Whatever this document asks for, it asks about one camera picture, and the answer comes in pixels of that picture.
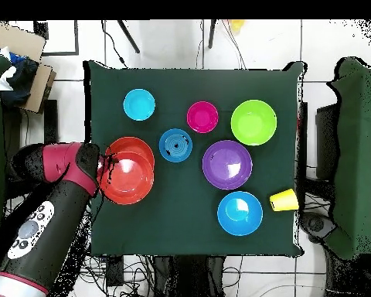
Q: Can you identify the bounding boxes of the small dark blue bowl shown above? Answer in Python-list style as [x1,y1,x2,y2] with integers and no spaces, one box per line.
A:
[158,128,194,164]

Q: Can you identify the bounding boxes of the dark green tablecloth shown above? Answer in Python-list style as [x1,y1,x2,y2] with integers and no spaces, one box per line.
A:
[83,60,307,259]

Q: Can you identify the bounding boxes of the pink plastic bowl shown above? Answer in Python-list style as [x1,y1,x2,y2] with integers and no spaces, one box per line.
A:
[186,101,220,134]

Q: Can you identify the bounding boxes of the yellow plastic cup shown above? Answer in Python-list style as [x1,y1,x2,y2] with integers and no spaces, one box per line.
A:
[269,188,300,213]

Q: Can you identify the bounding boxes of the black equipment base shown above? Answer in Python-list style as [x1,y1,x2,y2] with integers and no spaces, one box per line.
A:
[298,209,336,244]

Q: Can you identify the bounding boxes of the tangled black floor cables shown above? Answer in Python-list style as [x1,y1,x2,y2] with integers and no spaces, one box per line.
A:
[55,191,168,297]

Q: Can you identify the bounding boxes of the blue and white cloth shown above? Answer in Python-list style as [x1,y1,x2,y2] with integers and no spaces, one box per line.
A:
[0,48,39,108]

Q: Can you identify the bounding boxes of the orange plastic bowl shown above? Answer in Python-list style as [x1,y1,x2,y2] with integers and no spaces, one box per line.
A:
[98,151,155,206]
[104,136,156,171]

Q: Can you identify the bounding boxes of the purple plastic bowl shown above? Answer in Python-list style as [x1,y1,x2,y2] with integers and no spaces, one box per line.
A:
[202,139,254,191]

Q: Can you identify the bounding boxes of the small cyan plastic bowl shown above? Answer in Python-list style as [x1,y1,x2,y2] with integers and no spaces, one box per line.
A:
[123,88,157,121]

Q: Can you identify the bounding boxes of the cardboard box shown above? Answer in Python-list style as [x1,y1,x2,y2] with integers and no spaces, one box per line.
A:
[0,23,58,114]

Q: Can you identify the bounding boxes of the black bench frame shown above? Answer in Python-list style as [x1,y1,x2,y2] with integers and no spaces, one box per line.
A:
[295,101,341,200]
[2,98,62,149]

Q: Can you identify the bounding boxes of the large green plastic bowl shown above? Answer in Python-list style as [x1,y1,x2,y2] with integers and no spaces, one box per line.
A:
[230,99,278,146]

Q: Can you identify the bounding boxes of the large blue plastic bowl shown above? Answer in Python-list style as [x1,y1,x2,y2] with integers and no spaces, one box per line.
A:
[216,190,264,237]

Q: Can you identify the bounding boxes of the black tripod leg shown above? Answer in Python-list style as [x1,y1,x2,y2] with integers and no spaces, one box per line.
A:
[206,19,218,50]
[116,19,141,55]

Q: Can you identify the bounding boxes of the small yellow object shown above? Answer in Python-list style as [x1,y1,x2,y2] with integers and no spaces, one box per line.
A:
[228,19,246,35]

